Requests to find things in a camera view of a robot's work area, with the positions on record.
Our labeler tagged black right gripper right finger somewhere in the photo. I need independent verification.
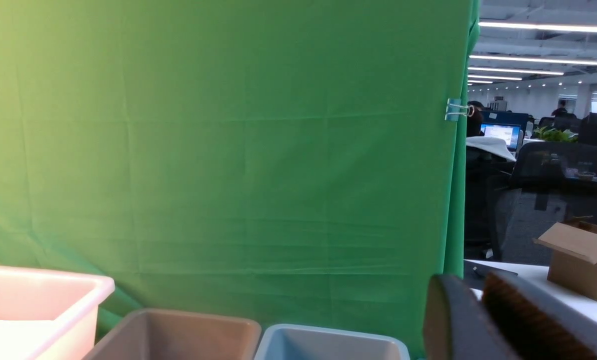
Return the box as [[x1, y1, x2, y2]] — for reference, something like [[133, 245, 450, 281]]
[[481, 271, 597, 360]]

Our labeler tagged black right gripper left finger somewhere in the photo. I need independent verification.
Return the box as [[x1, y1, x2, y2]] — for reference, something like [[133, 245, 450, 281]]
[[422, 275, 521, 360]]

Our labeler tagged cardboard box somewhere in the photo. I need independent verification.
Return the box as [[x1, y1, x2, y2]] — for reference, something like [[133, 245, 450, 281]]
[[534, 216, 597, 302]]

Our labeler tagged black office chair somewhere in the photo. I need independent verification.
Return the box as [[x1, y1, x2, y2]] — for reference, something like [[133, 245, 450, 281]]
[[486, 141, 597, 265]]

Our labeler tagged blue plastic bin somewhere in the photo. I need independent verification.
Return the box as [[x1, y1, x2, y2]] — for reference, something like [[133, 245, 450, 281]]
[[253, 324, 410, 360]]

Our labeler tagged computer monitor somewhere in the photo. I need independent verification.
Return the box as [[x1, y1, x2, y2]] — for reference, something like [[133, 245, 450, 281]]
[[480, 123, 524, 152]]

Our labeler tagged metal binder clip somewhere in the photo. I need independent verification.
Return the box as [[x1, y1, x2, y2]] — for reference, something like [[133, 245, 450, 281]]
[[444, 98, 474, 122]]

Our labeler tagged green backdrop cloth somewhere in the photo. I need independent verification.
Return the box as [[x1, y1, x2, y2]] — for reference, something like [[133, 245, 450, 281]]
[[0, 0, 481, 359]]

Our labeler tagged brown plastic bin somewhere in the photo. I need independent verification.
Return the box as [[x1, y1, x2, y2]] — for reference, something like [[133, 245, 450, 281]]
[[84, 309, 262, 360]]

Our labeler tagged large white plastic tub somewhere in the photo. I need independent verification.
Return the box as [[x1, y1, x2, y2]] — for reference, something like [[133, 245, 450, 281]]
[[0, 266, 115, 360]]

